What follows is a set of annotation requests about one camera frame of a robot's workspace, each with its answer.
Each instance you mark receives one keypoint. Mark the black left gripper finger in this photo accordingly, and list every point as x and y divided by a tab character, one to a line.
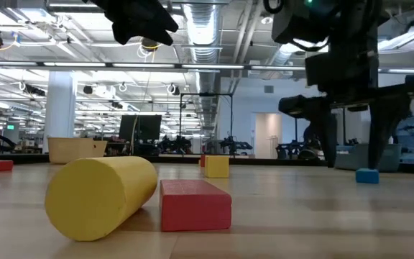
158	27

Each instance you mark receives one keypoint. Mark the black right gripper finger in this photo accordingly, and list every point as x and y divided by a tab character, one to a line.
381	129
327	136

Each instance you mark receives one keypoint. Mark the small blue block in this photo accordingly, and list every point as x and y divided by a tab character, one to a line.
367	176

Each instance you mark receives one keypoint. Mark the yellow and red block pair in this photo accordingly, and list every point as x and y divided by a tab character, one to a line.
216	166

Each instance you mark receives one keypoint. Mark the red brick block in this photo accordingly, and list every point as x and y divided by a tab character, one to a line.
194	208

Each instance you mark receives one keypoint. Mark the yellow cylinder block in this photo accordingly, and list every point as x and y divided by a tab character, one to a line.
95	198

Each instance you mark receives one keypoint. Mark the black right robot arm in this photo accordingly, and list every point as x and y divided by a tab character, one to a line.
354	21

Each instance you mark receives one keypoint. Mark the black background robot station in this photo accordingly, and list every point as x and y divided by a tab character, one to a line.
235	145
176	144
297	149

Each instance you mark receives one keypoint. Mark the blue plastic bin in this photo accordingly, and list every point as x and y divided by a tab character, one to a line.
354	158

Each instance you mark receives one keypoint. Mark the long ceiling light bar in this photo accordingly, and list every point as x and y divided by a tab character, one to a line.
142	65

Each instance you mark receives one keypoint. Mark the black background monitor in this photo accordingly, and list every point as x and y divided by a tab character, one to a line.
146	127

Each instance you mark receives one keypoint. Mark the white pillar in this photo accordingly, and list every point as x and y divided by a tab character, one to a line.
59	111

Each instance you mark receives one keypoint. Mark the small red block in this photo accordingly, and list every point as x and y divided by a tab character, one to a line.
202	161

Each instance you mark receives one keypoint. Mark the yellow plastic bin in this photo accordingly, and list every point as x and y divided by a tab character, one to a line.
70	151

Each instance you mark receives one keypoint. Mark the silver ventilation duct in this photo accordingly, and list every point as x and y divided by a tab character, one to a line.
203	32

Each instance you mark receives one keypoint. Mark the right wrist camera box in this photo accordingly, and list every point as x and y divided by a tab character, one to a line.
297	25

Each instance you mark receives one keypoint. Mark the black metal frame stand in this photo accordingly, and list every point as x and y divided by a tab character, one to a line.
207	94

